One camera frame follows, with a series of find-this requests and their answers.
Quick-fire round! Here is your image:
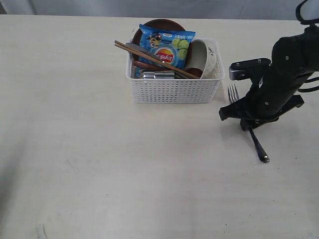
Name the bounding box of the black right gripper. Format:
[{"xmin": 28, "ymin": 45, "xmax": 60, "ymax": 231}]
[{"xmin": 219, "ymin": 64, "xmax": 305, "ymax": 131}]

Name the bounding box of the silver metal fork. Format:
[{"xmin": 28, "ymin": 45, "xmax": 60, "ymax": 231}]
[{"xmin": 227, "ymin": 84, "xmax": 270, "ymax": 163}]

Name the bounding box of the shiny steel cup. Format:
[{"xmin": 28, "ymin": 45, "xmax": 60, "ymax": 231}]
[{"xmin": 140, "ymin": 71, "xmax": 175, "ymax": 79}]

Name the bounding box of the silver table knife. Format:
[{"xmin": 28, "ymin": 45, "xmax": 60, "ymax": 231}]
[{"xmin": 125, "ymin": 42, "xmax": 194, "ymax": 80}]

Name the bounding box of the blue chips snack bag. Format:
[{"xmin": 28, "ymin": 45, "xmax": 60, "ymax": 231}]
[{"xmin": 140, "ymin": 24, "xmax": 196, "ymax": 69}]

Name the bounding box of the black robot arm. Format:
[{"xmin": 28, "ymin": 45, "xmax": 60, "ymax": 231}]
[{"xmin": 219, "ymin": 1, "xmax": 319, "ymax": 130}]

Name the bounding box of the brown wooden spoon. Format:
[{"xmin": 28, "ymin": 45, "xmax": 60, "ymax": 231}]
[{"xmin": 133, "ymin": 60, "xmax": 203, "ymax": 77}]

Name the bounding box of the white speckled ceramic bowl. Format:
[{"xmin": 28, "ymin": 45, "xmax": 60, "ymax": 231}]
[{"xmin": 185, "ymin": 38, "xmax": 225, "ymax": 80}]

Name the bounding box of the white plastic perforated basket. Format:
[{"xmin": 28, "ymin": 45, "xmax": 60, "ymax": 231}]
[{"xmin": 125, "ymin": 37, "xmax": 226, "ymax": 105}]

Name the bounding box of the brown round plate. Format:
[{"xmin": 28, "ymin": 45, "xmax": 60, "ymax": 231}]
[{"xmin": 132, "ymin": 18, "xmax": 186, "ymax": 64}]

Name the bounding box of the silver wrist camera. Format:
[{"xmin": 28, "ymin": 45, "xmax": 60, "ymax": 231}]
[{"xmin": 229, "ymin": 58, "xmax": 271, "ymax": 81}]

